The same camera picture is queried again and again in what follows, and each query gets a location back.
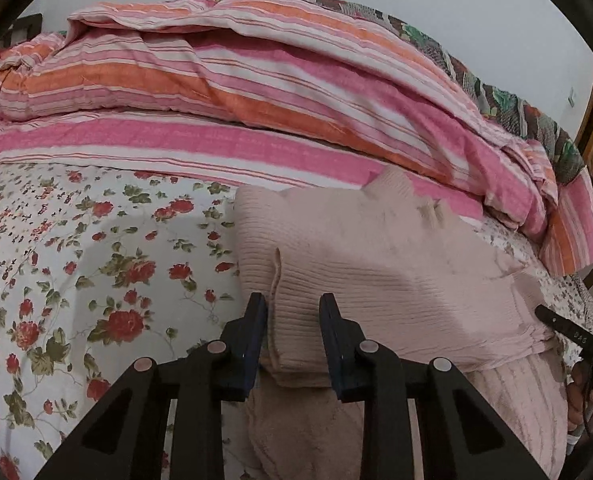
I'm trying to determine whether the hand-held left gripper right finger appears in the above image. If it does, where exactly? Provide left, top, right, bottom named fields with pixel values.
left=319, top=294, right=549, bottom=480

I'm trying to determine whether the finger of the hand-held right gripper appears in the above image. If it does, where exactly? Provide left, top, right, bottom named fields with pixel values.
left=535, top=304, right=593, bottom=358

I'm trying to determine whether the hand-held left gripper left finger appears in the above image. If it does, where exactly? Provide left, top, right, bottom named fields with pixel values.
left=34, top=292, right=270, bottom=480

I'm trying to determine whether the pink ribbed knit sweater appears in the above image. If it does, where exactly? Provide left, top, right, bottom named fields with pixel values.
left=234, top=167, right=557, bottom=391

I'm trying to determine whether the person's right hand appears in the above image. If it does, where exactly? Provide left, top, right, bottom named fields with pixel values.
left=567, top=360, right=593, bottom=441

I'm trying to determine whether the pink fuzzy cloth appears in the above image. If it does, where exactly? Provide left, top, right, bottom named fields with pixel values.
left=241, top=352, right=569, bottom=480

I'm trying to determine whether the white floral bedsheet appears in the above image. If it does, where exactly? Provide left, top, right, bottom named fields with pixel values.
left=0, top=162, right=593, bottom=480

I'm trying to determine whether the pink orange striped quilt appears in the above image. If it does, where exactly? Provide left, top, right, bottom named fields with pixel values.
left=0, top=0, right=593, bottom=278

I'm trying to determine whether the dark wooden headboard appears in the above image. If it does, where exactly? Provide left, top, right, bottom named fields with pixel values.
left=4, top=12, right=44, bottom=48

